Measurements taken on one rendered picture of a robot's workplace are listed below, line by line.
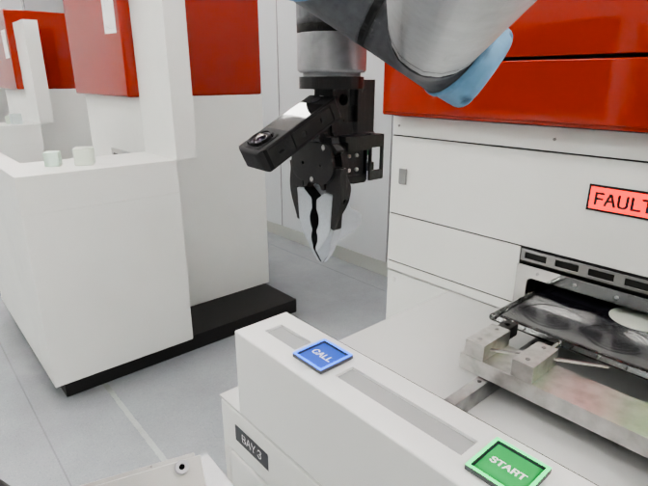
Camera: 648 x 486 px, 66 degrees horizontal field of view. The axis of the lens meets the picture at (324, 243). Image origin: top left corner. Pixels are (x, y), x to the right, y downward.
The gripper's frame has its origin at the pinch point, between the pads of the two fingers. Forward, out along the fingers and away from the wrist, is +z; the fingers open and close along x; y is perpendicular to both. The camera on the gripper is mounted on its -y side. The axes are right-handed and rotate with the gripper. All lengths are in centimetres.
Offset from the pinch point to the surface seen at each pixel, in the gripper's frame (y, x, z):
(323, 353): 1.1, 0.2, 14.2
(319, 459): -4.0, -4.9, 24.8
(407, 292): 59, 33, 33
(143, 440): 14, 119, 111
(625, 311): 59, -17, 21
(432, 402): 3.9, -15.2, 14.7
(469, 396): 22.3, -9.0, 25.9
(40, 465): -18, 131, 111
